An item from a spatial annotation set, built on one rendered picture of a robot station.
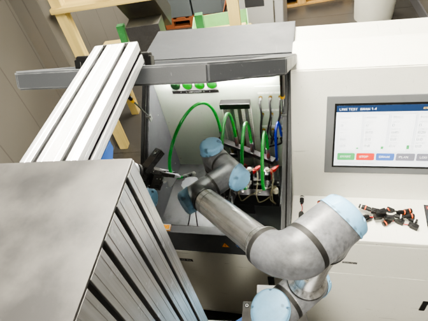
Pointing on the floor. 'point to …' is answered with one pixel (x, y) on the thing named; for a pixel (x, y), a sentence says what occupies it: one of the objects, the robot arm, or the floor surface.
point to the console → (383, 286)
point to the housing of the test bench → (267, 37)
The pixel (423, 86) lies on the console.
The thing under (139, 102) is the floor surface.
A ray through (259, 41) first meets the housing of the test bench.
